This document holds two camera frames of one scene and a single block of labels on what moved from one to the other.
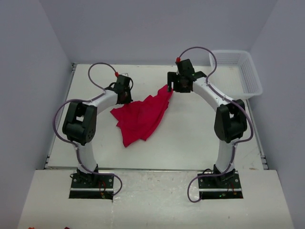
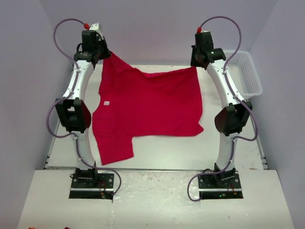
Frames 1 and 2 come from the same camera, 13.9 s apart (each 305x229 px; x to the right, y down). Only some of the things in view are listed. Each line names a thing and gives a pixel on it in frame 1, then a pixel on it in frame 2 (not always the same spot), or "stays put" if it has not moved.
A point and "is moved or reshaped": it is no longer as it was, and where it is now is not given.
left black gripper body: (125, 97) → (105, 53)
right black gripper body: (176, 83) → (198, 62)
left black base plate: (92, 186) stays put
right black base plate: (216, 185) stays put
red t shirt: (139, 119) is moved or reshaped
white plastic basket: (235, 78) stays put
